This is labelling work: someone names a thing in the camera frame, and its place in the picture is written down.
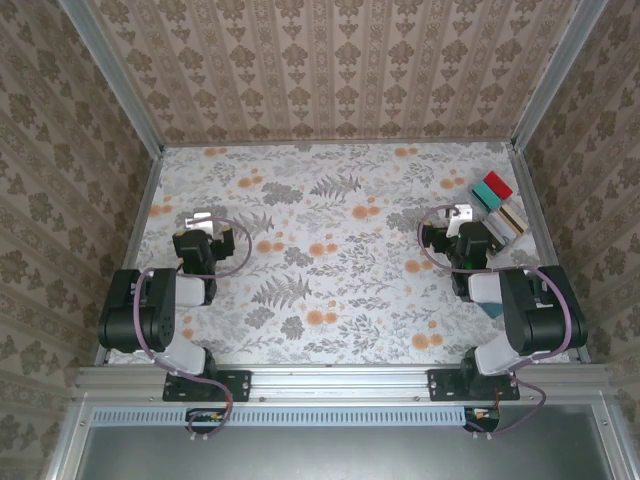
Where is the clear acrylic card organizer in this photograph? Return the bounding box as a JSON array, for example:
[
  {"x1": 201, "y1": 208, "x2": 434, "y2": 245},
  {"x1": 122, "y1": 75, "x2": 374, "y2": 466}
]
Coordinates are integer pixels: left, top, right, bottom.
[{"x1": 467, "y1": 169, "x2": 532, "y2": 262}]

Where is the dark patterned card stack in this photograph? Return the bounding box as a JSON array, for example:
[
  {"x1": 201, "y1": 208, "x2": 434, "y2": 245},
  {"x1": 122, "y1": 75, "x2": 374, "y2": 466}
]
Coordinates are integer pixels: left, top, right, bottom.
[{"x1": 487, "y1": 220, "x2": 507, "y2": 251}]

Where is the light grey card stack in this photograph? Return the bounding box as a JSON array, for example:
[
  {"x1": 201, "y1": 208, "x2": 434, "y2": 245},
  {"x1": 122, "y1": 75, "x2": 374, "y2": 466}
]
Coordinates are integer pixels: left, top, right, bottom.
[{"x1": 492, "y1": 212, "x2": 517, "y2": 242}]

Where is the gold card stack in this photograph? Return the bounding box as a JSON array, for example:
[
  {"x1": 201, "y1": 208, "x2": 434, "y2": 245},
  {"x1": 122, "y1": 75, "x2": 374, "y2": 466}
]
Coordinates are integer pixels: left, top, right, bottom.
[{"x1": 499, "y1": 202, "x2": 528, "y2": 236}]

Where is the teal card stack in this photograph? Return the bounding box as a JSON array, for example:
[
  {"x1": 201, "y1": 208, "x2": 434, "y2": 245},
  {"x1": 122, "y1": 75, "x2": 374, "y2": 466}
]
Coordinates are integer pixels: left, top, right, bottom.
[{"x1": 471, "y1": 180, "x2": 503, "y2": 211}]

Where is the red card stack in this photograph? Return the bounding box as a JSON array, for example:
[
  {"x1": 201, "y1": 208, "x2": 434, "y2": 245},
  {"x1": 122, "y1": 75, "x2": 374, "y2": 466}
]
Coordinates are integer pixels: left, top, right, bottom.
[{"x1": 483, "y1": 170, "x2": 514, "y2": 199}]

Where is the floral patterned table mat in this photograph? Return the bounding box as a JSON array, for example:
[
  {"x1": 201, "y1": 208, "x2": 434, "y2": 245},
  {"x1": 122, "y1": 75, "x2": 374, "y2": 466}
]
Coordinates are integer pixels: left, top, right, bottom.
[{"x1": 106, "y1": 141, "x2": 572, "y2": 367}]

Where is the black connector board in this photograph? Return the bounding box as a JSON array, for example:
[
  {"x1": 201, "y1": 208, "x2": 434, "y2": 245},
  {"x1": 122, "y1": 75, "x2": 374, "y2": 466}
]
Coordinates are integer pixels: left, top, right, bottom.
[
  {"x1": 185, "y1": 407, "x2": 230, "y2": 434},
  {"x1": 463, "y1": 405, "x2": 502, "y2": 433}
]

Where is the grey sheet metal panel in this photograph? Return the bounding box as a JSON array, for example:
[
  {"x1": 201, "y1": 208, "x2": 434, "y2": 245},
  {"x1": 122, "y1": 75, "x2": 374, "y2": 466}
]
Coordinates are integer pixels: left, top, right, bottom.
[{"x1": 74, "y1": 424, "x2": 617, "y2": 480}]

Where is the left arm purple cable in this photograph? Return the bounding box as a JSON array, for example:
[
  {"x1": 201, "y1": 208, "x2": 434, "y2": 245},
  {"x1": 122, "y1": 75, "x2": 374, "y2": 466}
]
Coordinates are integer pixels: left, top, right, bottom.
[{"x1": 132, "y1": 213, "x2": 254, "y2": 443}]

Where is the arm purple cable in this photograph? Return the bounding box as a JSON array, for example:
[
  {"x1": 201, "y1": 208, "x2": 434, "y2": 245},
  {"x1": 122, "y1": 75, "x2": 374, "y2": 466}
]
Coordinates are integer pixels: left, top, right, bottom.
[
  {"x1": 417, "y1": 203, "x2": 576, "y2": 439},
  {"x1": 132, "y1": 213, "x2": 254, "y2": 443}
]

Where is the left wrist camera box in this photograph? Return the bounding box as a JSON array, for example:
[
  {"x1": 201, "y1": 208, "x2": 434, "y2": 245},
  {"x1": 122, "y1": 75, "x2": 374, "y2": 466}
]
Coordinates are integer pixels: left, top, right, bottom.
[{"x1": 183, "y1": 211, "x2": 227, "y2": 236}]

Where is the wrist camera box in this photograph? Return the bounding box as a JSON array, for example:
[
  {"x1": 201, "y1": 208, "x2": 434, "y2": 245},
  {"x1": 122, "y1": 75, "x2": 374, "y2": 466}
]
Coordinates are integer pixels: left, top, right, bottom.
[
  {"x1": 446, "y1": 203, "x2": 475, "y2": 226},
  {"x1": 183, "y1": 211, "x2": 227, "y2": 236}
]

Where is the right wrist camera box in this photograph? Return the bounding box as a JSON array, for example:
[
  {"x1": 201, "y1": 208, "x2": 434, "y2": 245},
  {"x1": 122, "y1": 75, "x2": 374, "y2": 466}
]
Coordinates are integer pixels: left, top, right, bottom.
[{"x1": 446, "y1": 203, "x2": 475, "y2": 226}]

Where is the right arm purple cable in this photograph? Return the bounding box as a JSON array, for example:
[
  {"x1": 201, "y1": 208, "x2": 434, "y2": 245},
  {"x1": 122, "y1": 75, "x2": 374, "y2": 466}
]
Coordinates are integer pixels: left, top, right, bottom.
[{"x1": 417, "y1": 203, "x2": 576, "y2": 439}]

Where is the aluminium table side rail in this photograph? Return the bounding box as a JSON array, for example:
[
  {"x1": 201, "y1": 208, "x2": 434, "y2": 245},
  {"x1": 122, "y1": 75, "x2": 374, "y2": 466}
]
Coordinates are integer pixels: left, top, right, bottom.
[
  {"x1": 93, "y1": 147, "x2": 167, "y2": 367},
  {"x1": 508, "y1": 141, "x2": 592, "y2": 364}
]

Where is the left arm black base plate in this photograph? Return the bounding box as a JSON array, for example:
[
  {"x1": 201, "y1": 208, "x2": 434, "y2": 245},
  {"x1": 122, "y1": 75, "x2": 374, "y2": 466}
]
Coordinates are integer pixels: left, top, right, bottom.
[{"x1": 162, "y1": 368, "x2": 253, "y2": 403}]

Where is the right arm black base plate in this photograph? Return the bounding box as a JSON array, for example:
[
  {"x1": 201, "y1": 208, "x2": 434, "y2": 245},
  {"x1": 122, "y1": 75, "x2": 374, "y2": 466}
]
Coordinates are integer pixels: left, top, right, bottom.
[{"x1": 426, "y1": 368, "x2": 522, "y2": 403}]

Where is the aluminium crossbar rail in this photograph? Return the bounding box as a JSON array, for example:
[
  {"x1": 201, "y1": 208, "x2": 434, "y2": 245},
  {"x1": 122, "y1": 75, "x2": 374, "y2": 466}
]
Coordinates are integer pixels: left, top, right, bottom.
[{"x1": 73, "y1": 363, "x2": 615, "y2": 402}]

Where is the aluminium frame post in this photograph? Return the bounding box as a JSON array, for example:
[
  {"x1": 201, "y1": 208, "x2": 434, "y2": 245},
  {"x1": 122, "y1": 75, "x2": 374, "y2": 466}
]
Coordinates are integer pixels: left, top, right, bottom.
[
  {"x1": 58, "y1": 0, "x2": 167, "y2": 154},
  {"x1": 508, "y1": 0, "x2": 610, "y2": 152}
]

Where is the slotted grey cable duct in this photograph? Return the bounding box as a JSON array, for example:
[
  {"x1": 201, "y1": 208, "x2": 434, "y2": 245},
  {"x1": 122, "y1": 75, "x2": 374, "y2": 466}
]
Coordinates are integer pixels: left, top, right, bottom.
[{"x1": 91, "y1": 405, "x2": 467, "y2": 427}]

